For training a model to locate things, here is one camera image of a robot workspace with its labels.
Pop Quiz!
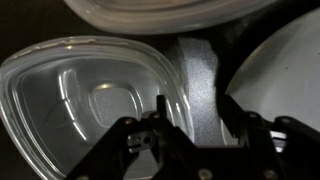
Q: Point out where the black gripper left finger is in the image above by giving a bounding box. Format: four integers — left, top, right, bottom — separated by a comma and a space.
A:
64, 94, 198, 180

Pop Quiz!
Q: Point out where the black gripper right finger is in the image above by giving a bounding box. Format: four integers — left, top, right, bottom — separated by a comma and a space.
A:
218, 94, 320, 180

